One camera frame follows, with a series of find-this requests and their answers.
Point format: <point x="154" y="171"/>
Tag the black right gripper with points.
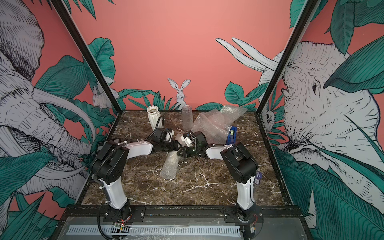
<point x="186" y="152"/>

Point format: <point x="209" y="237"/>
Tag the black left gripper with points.
<point x="174" y="146"/>

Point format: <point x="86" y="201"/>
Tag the tall white ribbed vase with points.
<point x="155" y="117"/>

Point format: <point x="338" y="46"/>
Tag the bubble wrap pile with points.
<point x="216" y="125"/>

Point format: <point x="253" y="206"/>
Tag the bubble wrap sheet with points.
<point x="170" y="166"/>

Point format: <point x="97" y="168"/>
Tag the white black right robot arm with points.
<point x="241" y="165"/>

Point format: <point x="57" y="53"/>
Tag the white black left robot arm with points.
<point x="109" y="163"/>

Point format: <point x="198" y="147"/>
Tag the clear textured glass vase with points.
<point x="187" y="118"/>

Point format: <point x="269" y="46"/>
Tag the blue tape dispenser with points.
<point x="232" y="136"/>

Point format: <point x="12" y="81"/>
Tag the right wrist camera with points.
<point x="188" y="140"/>

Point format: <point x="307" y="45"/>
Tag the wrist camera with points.
<point x="169" y="135"/>
<point x="188" y="140"/>

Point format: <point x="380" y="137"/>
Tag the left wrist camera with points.
<point x="169" y="135"/>

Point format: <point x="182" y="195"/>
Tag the black front mounting rail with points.
<point x="140" y="213"/>

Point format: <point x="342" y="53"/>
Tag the white slotted cable duct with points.
<point x="140" y="230"/>

